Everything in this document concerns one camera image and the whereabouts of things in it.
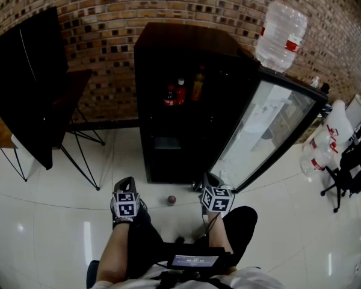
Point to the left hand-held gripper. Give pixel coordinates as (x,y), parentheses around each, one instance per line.
(124,205)

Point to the black mesh office chair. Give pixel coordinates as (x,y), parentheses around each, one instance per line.
(358,167)

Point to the person's leg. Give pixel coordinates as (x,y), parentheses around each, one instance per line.
(240,227)
(144,242)

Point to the person's white shirt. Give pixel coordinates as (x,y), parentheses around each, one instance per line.
(258,278)

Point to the red drink bottle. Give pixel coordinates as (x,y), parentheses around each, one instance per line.
(181,93)

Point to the person's right leg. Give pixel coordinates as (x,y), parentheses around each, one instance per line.
(240,227)

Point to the large black monitor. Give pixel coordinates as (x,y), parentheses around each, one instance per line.
(24,86)

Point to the black glass fridge door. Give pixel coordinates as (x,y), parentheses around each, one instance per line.
(267,125)

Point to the small black object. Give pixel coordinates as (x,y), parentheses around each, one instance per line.
(180,239)

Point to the grey flat panel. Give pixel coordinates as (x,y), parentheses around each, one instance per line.
(358,110)

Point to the black chest-mounted screen device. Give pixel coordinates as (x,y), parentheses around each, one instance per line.
(195,261)

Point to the white opaque jug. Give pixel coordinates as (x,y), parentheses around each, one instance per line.
(338,122)

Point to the large clear water jug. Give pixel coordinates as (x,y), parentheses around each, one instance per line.
(281,35)

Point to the black glass-door fridge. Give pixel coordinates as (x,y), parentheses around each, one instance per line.
(156,101)

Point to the yellow drink bottle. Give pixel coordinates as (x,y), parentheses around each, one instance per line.
(198,87)

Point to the black chest harness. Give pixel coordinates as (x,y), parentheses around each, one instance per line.
(180,277)

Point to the person's right forearm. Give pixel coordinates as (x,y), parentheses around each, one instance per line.
(218,233)

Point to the black stool seat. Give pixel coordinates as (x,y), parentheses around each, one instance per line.
(92,274)

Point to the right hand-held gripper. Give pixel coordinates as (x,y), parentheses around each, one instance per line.
(219,203)

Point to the person's left leg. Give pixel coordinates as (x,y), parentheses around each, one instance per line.
(144,242)

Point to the small clear bottle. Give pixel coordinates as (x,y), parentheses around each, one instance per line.
(315,82)

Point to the person's left forearm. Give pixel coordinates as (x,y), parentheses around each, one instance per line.
(112,251)

